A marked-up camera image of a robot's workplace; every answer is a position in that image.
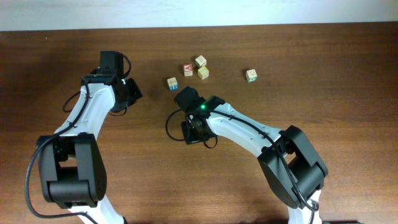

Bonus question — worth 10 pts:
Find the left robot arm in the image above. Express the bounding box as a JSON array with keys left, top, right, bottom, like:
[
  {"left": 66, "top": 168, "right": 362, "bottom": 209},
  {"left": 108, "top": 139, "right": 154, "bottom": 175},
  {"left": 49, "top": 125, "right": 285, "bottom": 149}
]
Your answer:
[{"left": 29, "top": 51, "right": 142, "bottom": 223}]

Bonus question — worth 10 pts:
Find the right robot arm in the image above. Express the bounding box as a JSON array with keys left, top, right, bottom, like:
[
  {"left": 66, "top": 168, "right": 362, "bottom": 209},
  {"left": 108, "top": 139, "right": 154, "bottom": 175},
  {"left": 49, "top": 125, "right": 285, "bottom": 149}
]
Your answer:
[{"left": 174, "top": 86, "right": 328, "bottom": 223}]

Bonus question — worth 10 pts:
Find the blue number left block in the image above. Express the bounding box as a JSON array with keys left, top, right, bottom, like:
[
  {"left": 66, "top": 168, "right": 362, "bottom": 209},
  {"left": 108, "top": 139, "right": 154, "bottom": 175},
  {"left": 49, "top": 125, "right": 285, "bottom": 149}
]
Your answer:
[{"left": 167, "top": 77, "right": 178, "bottom": 91}]

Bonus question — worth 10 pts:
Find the yellow top wooden block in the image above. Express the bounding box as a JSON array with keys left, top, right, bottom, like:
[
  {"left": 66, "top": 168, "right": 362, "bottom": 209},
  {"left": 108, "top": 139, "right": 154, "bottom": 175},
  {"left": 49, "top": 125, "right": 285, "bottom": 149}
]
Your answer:
[{"left": 198, "top": 66, "right": 210, "bottom": 80}]

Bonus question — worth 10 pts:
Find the red A wooden block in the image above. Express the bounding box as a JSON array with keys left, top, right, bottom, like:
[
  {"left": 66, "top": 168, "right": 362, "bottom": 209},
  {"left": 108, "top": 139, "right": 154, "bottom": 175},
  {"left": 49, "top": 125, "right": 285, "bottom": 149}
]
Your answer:
[{"left": 183, "top": 64, "right": 193, "bottom": 77}]

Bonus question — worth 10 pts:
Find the green letter wooden block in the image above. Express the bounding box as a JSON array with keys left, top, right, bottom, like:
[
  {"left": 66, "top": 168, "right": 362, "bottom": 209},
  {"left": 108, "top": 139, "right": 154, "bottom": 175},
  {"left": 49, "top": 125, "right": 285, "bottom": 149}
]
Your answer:
[{"left": 195, "top": 55, "right": 207, "bottom": 68}]

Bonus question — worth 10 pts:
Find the green far right block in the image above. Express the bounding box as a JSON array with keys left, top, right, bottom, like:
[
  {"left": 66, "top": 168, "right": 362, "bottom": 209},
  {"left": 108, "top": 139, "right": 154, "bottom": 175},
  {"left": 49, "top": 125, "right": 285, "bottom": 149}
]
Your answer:
[{"left": 245, "top": 69, "right": 257, "bottom": 82}]

